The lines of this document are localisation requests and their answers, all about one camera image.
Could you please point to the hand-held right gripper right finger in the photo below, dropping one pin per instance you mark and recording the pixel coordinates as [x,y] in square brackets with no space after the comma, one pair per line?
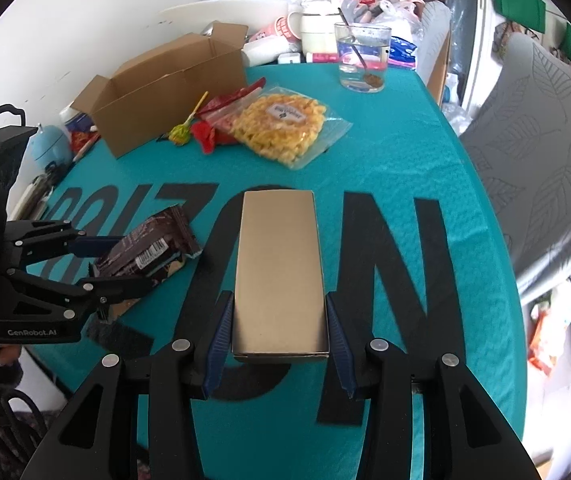
[340,345]

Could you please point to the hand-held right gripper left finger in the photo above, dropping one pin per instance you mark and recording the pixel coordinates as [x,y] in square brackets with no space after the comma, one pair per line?
[220,340]

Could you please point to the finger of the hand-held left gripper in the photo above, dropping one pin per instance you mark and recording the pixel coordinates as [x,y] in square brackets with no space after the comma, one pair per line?
[65,240]
[115,287]

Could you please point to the brown chocolate snack packet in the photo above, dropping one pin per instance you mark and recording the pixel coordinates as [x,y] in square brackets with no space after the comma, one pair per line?
[145,255]

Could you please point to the gold carton box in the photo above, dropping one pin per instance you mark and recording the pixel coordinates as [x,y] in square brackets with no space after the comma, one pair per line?
[280,270]

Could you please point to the yellow-green lollipop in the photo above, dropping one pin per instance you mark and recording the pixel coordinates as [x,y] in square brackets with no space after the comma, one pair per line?
[180,132]

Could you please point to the bright red gold-print packet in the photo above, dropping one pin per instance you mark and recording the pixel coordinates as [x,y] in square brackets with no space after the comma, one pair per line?
[210,137]

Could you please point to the brown cardboard box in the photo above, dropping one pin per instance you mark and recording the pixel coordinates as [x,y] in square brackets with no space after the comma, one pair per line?
[165,90]

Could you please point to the dark red snack packet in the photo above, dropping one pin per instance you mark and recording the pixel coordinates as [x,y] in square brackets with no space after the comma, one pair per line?
[225,105]

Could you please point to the clear bag of yellow snacks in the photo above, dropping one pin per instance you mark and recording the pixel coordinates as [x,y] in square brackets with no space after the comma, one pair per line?
[278,125]

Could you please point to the white plastic device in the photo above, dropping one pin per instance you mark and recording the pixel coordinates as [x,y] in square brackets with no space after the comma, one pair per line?
[32,195]

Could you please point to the light blue plastic device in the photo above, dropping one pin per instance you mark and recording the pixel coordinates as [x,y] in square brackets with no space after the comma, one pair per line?
[50,145]

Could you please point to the red paper packet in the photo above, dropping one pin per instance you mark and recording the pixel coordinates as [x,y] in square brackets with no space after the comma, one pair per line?
[82,139]

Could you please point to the teal printed tablecloth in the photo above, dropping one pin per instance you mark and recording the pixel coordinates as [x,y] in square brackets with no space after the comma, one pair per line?
[390,210]

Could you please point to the glass cup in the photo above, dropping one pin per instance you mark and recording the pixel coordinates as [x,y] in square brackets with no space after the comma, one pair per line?
[365,65]

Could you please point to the pink red tube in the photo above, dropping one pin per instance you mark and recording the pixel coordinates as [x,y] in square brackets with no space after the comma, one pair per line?
[321,57]

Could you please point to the metal spoon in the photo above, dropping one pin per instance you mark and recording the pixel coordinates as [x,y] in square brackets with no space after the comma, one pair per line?
[358,55]

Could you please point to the grey leaf-pattern chair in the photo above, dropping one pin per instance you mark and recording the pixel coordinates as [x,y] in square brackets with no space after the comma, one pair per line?
[535,125]

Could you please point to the blue white package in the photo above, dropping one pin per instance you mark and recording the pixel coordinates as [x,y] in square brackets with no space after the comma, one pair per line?
[403,55]

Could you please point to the pink instant noodle cup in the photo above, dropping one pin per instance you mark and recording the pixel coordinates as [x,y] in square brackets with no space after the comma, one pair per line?
[280,30]

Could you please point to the cream enamel kettle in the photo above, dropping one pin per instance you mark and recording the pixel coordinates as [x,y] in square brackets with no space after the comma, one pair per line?
[318,25]

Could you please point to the white plastic bag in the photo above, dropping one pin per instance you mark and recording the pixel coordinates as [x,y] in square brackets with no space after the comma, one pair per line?
[400,20]

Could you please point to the pink plush doll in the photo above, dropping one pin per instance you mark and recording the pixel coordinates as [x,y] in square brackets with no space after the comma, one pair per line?
[410,0]

